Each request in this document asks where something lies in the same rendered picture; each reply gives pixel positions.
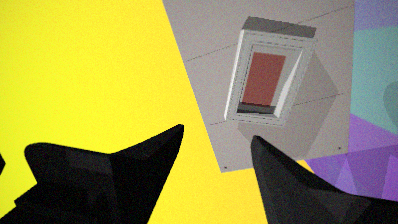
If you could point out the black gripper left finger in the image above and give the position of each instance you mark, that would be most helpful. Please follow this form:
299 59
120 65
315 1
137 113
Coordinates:
132 178

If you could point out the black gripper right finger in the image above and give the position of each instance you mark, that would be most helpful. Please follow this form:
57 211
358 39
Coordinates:
292 194

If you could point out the white picture frame with red picture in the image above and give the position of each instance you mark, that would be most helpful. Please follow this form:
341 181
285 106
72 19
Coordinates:
267 73

